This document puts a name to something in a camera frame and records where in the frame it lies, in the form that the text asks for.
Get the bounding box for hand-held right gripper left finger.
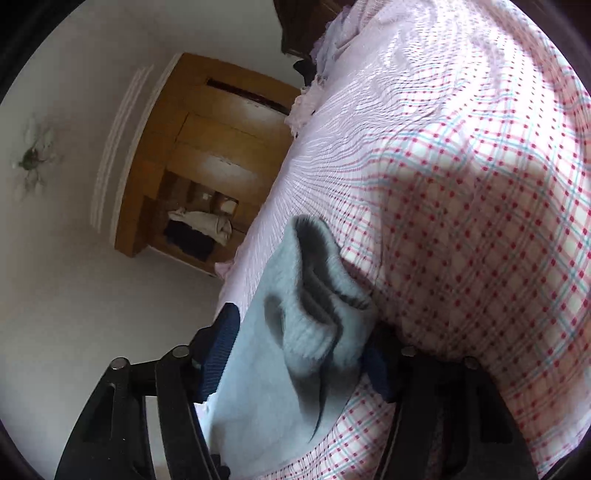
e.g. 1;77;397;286
54;302;241;480

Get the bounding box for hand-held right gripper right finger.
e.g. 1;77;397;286
362;325;541;480

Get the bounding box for light blue pants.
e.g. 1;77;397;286
203;215;379;480

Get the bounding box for dark hanging jacket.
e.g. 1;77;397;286
164;219;215;259

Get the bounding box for beige hanging jacket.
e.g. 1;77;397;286
167;209;233;247

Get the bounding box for bed with pink checked sheet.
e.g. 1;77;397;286
215;0;591;480

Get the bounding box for wooden wardrobe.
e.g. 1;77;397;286
115;52;303;278

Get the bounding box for pink crumpled clothes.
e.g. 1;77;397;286
284;76;324;137

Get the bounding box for ceiling lamp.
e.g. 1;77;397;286
11;115;63;199

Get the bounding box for black garment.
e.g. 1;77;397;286
293;58;319;88

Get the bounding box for purple ruffled pillow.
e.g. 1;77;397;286
310;4;365;88

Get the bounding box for dark wooden headboard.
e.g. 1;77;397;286
272;0;356;63

